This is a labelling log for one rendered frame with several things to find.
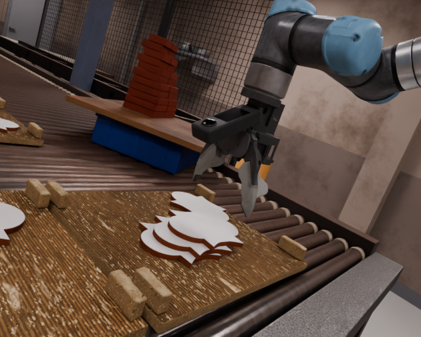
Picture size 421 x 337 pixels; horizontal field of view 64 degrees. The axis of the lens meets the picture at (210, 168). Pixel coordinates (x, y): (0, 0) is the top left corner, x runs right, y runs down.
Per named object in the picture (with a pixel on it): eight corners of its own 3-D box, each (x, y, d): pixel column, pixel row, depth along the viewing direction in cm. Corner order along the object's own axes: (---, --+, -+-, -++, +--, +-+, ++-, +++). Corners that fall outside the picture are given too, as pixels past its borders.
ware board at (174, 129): (235, 144, 146) (236, 140, 146) (214, 158, 98) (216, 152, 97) (132, 105, 153) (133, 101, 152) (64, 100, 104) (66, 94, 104)
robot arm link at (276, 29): (304, -9, 49) (264, -8, 55) (276, 65, 51) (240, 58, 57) (332, 14, 54) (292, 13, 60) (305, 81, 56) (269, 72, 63)
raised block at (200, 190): (213, 202, 87) (216, 192, 86) (208, 202, 85) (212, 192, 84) (197, 192, 90) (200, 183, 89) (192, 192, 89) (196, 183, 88)
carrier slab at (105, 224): (305, 269, 70) (308, 263, 70) (158, 335, 38) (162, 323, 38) (192, 196, 91) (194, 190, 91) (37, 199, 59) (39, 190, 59)
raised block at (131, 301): (143, 319, 38) (150, 298, 37) (129, 323, 36) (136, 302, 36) (115, 287, 41) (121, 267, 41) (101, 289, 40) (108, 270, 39)
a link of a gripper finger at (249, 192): (277, 214, 58) (270, 162, 60) (256, 214, 53) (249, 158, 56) (262, 216, 60) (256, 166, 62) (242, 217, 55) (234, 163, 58)
